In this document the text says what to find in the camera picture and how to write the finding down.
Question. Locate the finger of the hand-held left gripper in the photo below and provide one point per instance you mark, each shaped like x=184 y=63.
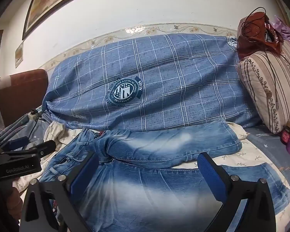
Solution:
x=17 y=143
x=47 y=147

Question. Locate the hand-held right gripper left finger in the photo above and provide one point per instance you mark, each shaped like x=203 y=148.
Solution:
x=84 y=177

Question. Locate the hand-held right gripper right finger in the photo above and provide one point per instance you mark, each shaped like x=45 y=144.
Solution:
x=212 y=177

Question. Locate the blue denim pants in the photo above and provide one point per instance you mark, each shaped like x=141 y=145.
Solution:
x=159 y=145

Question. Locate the person's left hand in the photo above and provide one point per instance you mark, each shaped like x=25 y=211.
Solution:
x=15 y=205

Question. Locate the power strip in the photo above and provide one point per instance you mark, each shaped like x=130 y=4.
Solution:
x=32 y=116

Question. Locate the cream leaf-print sheet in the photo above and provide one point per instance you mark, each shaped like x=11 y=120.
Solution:
x=251 y=154

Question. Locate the brown headboard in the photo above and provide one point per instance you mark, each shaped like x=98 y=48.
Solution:
x=24 y=94

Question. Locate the small red bottle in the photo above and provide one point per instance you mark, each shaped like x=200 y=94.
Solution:
x=286 y=135

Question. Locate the striped floral pillow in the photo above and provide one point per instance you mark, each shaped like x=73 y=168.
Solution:
x=268 y=84

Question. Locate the blue plaid quilt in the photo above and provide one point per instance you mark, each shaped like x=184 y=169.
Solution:
x=171 y=77

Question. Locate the shiny brown bag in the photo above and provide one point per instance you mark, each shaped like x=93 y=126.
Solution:
x=251 y=36

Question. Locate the purple cloth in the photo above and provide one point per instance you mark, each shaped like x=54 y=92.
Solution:
x=287 y=31

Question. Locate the small wall picture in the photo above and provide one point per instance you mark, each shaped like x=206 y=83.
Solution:
x=19 y=54

